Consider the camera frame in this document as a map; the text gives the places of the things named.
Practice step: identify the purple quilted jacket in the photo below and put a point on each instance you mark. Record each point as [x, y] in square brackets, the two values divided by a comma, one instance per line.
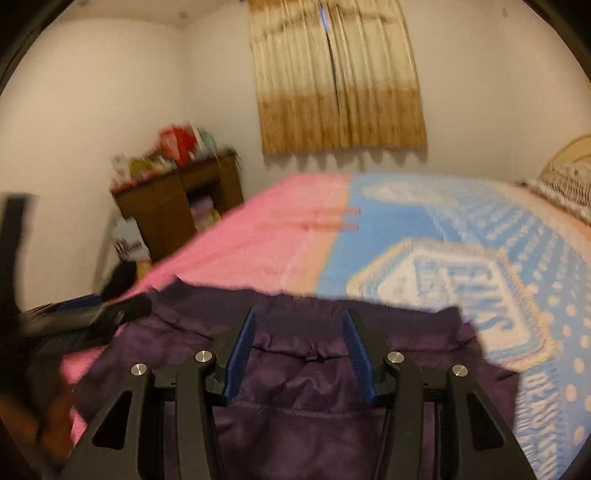
[300, 383]

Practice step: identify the small white box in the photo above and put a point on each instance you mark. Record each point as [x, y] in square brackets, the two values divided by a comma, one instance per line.
[121, 168]

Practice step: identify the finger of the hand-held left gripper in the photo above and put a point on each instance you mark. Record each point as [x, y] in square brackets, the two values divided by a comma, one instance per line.
[83, 310]

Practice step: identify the green cloth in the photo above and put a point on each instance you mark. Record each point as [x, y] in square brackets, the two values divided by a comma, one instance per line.
[152, 167]

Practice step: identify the stack of pastel boxes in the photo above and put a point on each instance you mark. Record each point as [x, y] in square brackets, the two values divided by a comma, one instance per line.
[205, 214]

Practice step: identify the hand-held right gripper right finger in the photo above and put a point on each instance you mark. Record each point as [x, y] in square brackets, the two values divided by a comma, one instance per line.
[362, 360]

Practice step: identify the cream wooden headboard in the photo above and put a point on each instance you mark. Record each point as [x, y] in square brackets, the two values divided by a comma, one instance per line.
[570, 150]

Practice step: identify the white printed cardboard box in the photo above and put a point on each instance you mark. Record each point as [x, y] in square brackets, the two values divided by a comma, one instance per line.
[129, 242]

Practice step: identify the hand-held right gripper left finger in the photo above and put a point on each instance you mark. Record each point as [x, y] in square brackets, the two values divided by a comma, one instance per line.
[238, 360]

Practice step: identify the black round object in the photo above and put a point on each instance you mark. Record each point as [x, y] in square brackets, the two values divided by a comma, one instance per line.
[120, 279]

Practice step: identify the pink fluffy cloth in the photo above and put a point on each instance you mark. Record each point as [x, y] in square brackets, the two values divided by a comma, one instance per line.
[76, 374]

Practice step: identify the patterned grey pillow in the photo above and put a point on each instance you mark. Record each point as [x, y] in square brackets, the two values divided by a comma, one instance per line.
[565, 187]

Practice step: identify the printed blue pink bedsheet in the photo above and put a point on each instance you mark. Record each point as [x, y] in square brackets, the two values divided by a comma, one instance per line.
[415, 230]

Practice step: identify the beige floral window curtain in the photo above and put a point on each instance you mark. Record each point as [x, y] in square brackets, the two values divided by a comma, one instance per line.
[337, 92]

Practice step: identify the brown wooden desk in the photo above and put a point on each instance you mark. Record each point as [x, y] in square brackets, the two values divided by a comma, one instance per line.
[157, 217]

